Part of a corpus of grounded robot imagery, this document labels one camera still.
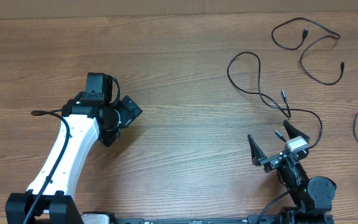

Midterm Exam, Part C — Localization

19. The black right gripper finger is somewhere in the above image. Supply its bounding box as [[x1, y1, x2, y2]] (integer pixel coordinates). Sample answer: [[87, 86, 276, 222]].
[[247, 134, 267, 166], [283, 120, 310, 142]]

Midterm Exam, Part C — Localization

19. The black USB-C cable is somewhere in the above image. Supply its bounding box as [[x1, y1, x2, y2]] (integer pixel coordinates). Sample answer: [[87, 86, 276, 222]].
[[226, 51, 324, 150]]

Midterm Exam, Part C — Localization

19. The black mini-USB cable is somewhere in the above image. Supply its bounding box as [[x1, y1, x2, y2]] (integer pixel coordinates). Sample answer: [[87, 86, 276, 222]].
[[270, 17, 346, 86]]

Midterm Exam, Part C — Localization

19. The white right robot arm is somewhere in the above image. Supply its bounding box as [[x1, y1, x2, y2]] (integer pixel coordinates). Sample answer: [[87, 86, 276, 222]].
[[247, 121, 337, 223]]

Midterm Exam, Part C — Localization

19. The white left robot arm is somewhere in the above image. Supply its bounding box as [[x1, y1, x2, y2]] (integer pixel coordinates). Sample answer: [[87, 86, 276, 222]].
[[5, 72, 142, 223]]

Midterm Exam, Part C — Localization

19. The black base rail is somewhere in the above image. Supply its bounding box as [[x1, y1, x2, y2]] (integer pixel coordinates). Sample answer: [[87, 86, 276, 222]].
[[79, 211, 335, 224]]

